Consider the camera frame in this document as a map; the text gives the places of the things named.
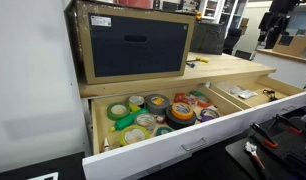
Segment labelled plastic bag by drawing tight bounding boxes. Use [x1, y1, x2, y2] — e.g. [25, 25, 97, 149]
[237, 89, 258, 100]

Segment black office chair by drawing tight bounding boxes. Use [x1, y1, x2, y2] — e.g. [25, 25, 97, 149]
[222, 28, 243, 56]

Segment white brush orange handle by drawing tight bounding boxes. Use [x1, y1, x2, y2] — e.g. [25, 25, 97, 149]
[244, 141, 268, 172]

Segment yellow-handled hex key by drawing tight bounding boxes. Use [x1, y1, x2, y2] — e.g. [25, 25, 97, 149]
[187, 57, 210, 64]

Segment yellow-green tape roll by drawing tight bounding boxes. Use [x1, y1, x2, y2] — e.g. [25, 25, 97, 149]
[118, 124, 151, 147]

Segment large black tape roll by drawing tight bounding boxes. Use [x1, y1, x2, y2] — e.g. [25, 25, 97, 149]
[165, 104, 197, 131]

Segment clear plastic box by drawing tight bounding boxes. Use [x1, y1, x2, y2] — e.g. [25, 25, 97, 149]
[222, 82, 243, 96]

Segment teal tape roll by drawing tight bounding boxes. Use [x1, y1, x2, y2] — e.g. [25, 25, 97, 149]
[155, 126, 174, 137]

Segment red tape roll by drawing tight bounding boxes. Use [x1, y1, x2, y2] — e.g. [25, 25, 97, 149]
[173, 92, 198, 108]

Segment yellow tape wedge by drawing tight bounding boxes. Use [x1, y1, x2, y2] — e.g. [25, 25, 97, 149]
[153, 96, 165, 106]

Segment green tape roll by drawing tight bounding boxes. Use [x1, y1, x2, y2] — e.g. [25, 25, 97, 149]
[189, 90, 205, 98]
[106, 101, 131, 121]

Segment purple tape roll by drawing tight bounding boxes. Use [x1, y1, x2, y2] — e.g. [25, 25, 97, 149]
[200, 114, 215, 123]

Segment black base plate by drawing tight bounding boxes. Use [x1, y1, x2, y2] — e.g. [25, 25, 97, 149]
[225, 114, 306, 180]

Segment metal drawer handle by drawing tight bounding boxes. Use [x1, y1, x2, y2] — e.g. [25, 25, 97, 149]
[281, 104, 296, 113]
[181, 137, 208, 152]

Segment grey tote bag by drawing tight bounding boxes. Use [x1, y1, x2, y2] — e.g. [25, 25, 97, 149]
[190, 21, 227, 55]

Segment clear tape orange core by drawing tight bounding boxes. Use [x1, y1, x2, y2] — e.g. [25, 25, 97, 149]
[196, 95, 214, 109]

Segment green glue bottle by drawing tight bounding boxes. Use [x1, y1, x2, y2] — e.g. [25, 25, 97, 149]
[109, 108, 150, 133]

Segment black pliers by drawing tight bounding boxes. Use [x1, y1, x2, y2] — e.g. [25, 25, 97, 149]
[262, 88, 279, 102]

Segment clear tape roll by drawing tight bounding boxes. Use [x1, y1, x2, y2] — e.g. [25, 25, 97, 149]
[134, 112, 157, 134]

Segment small brown cardboard box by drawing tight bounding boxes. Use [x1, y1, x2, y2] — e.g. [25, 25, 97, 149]
[272, 34, 306, 60]

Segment white wooden parts drawer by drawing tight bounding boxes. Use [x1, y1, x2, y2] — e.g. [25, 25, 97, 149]
[209, 75, 306, 134]

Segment silver tape roll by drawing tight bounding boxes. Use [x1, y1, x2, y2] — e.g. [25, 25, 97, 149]
[127, 95, 146, 113]

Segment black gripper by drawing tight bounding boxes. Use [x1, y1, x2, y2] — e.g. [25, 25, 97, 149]
[258, 0, 301, 43]

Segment white shelf unit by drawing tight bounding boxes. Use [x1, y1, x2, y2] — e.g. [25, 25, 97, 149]
[199, 0, 249, 30]

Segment white wooden tape drawer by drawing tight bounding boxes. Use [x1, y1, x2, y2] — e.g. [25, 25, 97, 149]
[82, 83, 257, 180]

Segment black clamp orange tips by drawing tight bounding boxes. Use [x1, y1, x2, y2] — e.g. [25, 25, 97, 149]
[250, 122, 280, 150]
[274, 113, 304, 135]

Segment white counter wooden top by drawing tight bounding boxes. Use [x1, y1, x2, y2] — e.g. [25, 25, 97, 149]
[253, 48, 306, 90]

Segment small white glue bottle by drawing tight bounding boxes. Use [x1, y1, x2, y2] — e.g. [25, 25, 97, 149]
[102, 137, 112, 153]

